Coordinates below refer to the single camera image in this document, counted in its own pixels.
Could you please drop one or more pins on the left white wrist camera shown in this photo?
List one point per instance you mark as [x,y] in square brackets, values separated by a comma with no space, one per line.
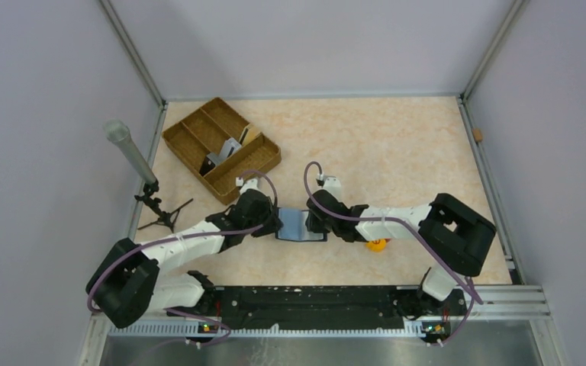
[245,185]

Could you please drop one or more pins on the navy blue card holder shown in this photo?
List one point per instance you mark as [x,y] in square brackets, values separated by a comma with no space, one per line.
[294,228]

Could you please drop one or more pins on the woven brown divided tray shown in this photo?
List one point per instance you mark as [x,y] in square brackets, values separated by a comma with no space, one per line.
[216,144]

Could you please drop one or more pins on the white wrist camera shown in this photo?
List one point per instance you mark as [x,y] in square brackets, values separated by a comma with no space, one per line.
[331,184]
[245,185]

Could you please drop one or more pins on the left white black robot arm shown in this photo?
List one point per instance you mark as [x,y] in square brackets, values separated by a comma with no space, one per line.
[133,278]

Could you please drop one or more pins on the silver card in tray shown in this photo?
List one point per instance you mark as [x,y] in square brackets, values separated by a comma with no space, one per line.
[229,147]

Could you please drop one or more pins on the gold card in tray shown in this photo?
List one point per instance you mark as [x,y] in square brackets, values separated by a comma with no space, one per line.
[249,133]

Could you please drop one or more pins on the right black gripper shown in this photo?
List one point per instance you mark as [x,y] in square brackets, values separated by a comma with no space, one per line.
[313,226]

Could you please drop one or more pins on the grey microphone on tripod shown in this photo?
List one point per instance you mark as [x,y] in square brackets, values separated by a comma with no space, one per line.
[118,133]

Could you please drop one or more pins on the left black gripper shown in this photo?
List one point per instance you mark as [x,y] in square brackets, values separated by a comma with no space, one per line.
[272,223]

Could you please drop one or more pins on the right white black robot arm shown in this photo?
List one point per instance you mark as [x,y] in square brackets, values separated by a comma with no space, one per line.
[456,236]

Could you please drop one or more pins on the small brown block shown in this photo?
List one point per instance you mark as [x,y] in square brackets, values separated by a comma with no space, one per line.
[477,135]

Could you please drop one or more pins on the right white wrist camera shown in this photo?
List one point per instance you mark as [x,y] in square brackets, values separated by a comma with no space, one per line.
[331,184]

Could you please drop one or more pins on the yellow round toy block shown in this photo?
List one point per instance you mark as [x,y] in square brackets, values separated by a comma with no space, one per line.
[376,245]

